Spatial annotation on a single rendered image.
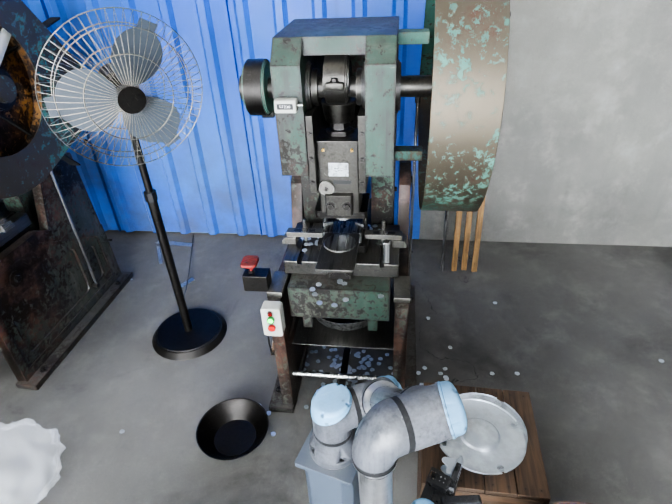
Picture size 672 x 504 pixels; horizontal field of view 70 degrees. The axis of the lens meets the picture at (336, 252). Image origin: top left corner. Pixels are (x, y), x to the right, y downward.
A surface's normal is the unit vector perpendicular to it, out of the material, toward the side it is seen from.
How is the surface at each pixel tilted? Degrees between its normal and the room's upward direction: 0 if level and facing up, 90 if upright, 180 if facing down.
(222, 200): 90
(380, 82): 90
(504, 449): 3
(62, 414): 0
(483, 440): 3
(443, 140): 95
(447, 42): 62
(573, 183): 90
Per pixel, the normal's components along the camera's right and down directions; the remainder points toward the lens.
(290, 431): -0.04, -0.83
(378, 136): -0.12, 0.56
